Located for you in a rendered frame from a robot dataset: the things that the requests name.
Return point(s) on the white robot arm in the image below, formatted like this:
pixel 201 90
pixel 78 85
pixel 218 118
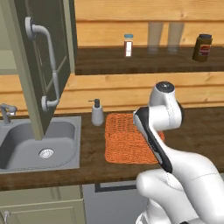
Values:
pixel 180 180

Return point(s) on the orange woven basket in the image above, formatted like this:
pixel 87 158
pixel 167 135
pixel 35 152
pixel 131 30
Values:
pixel 125 140

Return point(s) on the green glass cabinet door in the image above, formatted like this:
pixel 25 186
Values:
pixel 38 61

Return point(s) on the green lower cabinet door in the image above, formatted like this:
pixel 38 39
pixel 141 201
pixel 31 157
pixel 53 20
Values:
pixel 43 211

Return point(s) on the grey soap dispenser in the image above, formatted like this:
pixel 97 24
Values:
pixel 97 114

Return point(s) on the small white spice jar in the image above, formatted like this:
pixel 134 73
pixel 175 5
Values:
pixel 128 45

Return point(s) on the grey kitchen sink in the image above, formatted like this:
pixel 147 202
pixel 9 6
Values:
pixel 40 145

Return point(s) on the grey dishwasher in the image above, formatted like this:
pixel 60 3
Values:
pixel 116 204

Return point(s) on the grey sink tap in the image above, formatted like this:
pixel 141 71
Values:
pixel 6 112

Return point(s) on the brown jar with red label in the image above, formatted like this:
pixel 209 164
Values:
pixel 202 48

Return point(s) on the dark wooden wall shelf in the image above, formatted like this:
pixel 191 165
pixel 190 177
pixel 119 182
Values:
pixel 145 61

